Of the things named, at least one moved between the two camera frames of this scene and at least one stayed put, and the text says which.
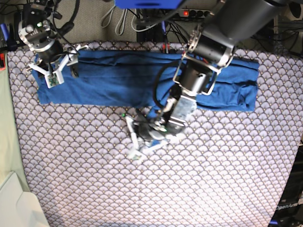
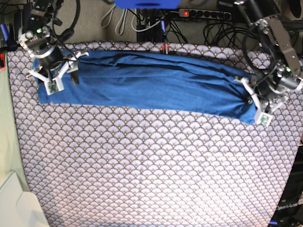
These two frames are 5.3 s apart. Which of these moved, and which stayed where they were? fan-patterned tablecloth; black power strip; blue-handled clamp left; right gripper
Moved: right gripper
Stayed: black power strip; fan-patterned tablecloth; blue-handled clamp left
